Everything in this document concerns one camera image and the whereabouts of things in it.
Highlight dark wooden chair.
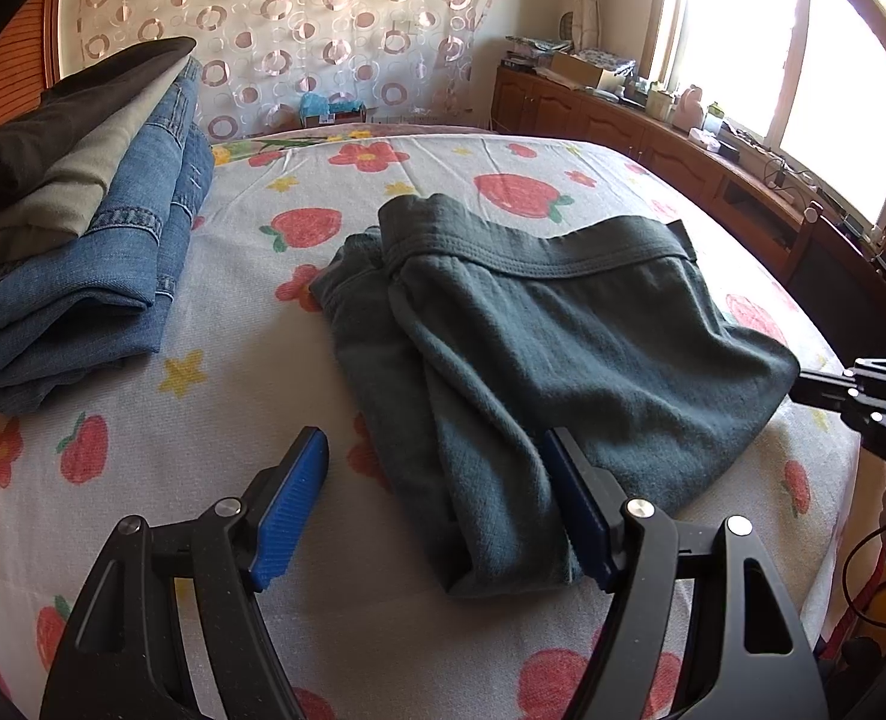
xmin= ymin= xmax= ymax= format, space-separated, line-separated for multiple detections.
xmin=784 ymin=202 xmax=886 ymax=361

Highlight grey-green pants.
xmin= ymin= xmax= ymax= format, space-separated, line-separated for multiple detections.
xmin=309 ymin=193 xmax=802 ymax=601

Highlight blue plastic bag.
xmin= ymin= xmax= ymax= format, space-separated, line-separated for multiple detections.
xmin=299 ymin=94 xmax=354 ymax=122

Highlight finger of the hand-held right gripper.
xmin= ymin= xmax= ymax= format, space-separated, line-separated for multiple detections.
xmin=790 ymin=358 xmax=886 ymax=422

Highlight stack of books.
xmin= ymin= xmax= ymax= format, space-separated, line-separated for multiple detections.
xmin=503 ymin=36 xmax=556 ymax=68

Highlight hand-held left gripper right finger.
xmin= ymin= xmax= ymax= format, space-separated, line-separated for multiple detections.
xmin=539 ymin=427 xmax=830 ymax=720

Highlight pink rounded appliance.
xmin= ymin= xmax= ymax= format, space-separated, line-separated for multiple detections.
xmin=672 ymin=86 xmax=707 ymax=132

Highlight light blue folded jeans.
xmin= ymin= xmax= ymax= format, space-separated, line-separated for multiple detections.
xmin=0 ymin=60 xmax=204 ymax=316

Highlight wooden framed window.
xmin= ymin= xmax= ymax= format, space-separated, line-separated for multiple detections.
xmin=638 ymin=0 xmax=886 ymax=241

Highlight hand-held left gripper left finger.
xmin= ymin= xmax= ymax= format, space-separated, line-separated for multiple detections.
xmin=40 ymin=426 xmax=331 ymax=720

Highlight sheer circle-pattern curtain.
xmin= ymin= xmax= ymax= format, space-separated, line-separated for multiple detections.
xmin=60 ymin=0 xmax=504 ymax=140

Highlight open cardboard box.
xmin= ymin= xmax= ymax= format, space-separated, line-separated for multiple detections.
xmin=548 ymin=52 xmax=609 ymax=88

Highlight beige folded garment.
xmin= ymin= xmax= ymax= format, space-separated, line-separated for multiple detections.
xmin=0 ymin=75 xmax=189 ymax=275

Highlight black folded garment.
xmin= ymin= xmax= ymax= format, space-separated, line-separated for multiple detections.
xmin=0 ymin=36 xmax=198 ymax=241

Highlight long wooden cabinet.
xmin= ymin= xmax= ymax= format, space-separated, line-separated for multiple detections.
xmin=492 ymin=64 xmax=812 ymax=263

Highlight bed with floral sheet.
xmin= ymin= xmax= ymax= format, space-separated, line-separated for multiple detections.
xmin=0 ymin=131 xmax=864 ymax=720

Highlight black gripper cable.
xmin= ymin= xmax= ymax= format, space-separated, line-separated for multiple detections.
xmin=842 ymin=510 xmax=886 ymax=635

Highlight orange slatted wooden panel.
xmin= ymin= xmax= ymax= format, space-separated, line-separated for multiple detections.
xmin=0 ymin=0 xmax=61 ymax=143

